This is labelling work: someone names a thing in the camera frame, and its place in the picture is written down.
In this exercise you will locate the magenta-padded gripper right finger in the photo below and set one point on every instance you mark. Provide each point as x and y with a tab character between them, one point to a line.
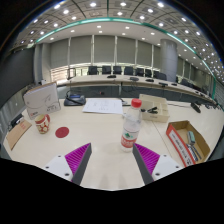
146	158

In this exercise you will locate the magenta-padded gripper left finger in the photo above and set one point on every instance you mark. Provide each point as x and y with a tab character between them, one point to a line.
77	158

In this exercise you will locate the clear red-capped water bottle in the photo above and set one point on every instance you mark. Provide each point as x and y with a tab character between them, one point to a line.
130	130

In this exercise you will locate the flat round red coaster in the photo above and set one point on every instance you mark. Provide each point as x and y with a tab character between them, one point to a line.
62	132

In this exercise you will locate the red-sided cardboard box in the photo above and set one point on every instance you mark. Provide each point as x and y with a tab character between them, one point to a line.
178	143

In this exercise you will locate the cream desk organizer tray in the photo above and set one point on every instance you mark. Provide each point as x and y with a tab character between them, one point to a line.
160	116

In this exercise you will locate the red and cream mug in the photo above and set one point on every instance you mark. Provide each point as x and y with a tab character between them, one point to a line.
42	125

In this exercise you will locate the grey eraser block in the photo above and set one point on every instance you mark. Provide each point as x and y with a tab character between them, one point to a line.
191	138

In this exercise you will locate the black desk phone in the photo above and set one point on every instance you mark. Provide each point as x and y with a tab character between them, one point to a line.
75	100

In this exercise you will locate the white printed paper sheet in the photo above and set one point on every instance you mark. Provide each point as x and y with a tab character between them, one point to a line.
102	106

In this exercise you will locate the brown paper envelope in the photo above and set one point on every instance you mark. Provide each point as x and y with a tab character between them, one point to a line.
18	133

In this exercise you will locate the white paper carton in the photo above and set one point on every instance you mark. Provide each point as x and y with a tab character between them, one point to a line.
41	100

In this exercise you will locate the black power adapter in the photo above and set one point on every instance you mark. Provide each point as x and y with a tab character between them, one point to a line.
16	120

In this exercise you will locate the long curved conference desk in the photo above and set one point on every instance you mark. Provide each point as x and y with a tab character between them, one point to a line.
100	80

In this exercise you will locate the row of black chairs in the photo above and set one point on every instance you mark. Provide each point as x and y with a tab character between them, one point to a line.
106	70

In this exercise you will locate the round ceiling lights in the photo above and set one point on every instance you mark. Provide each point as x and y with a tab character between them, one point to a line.
92	4

